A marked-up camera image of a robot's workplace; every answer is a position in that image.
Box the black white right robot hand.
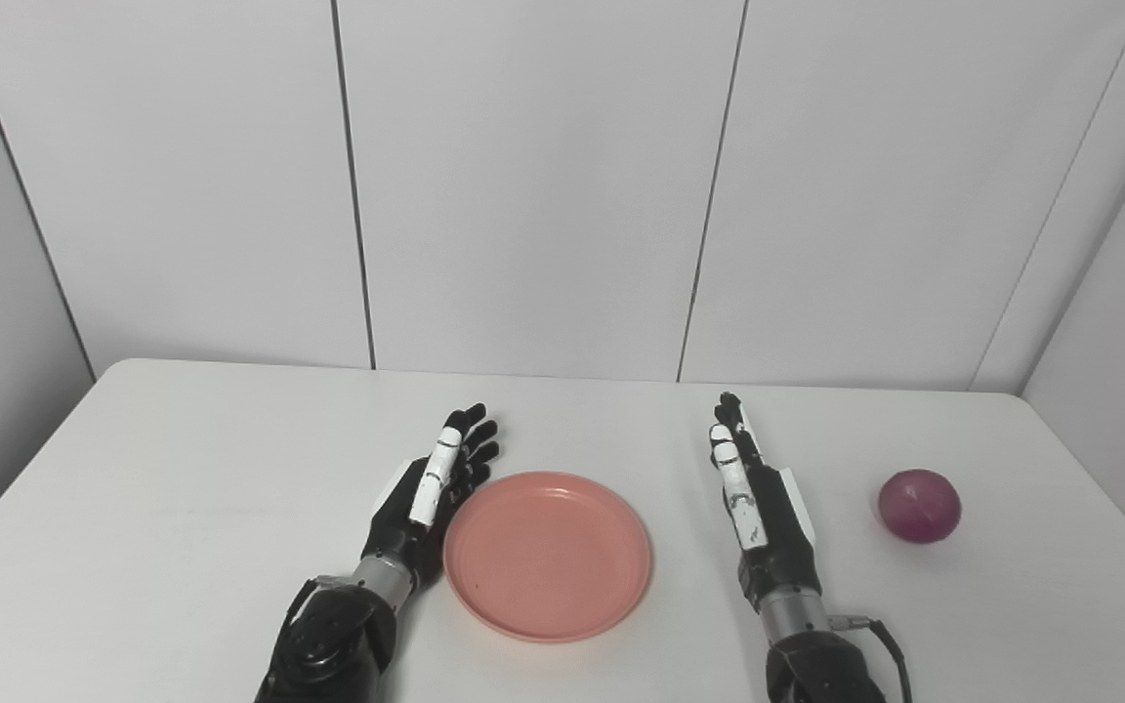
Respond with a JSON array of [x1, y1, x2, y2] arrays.
[[709, 393, 822, 606]]

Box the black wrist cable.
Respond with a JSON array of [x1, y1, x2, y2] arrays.
[[828, 615, 913, 703], [279, 576, 349, 636]]

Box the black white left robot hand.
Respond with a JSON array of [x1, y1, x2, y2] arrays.
[[360, 402, 501, 587]]

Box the purple red onion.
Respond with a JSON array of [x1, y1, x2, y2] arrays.
[[878, 469, 962, 545]]

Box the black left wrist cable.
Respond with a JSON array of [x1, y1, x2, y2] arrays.
[[279, 576, 349, 636]]

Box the pink round plate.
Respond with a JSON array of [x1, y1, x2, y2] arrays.
[[442, 472, 652, 643]]

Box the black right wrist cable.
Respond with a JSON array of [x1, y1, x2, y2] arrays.
[[828, 615, 913, 703]]

